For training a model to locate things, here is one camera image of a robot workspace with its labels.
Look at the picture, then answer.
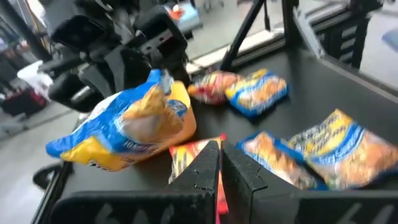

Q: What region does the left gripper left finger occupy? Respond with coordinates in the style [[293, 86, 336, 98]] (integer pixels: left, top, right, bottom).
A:
[[49, 140, 221, 224]]

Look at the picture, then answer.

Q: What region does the dark red Maruchan noodle pack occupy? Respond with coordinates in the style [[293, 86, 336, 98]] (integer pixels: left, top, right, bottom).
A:
[[187, 70, 242, 106]]

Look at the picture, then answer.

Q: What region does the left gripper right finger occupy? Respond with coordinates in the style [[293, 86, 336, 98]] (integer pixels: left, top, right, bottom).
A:
[[221, 140, 398, 224]]

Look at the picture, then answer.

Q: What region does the orange Maruchan noodle pack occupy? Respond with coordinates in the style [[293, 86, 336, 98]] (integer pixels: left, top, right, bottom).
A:
[[168, 133, 229, 215]]

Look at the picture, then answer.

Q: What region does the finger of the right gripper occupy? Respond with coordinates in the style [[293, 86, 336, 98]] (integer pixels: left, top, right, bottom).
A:
[[119, 49, 153, 91], [48, 62, 111, 113]]

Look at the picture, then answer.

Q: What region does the black clamp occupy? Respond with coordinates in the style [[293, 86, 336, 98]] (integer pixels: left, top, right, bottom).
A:
[[32, 162, 65, 191]]

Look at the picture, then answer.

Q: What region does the black table mat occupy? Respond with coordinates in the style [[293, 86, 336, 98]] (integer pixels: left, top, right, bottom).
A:
[[60, 46, 398, 200]]

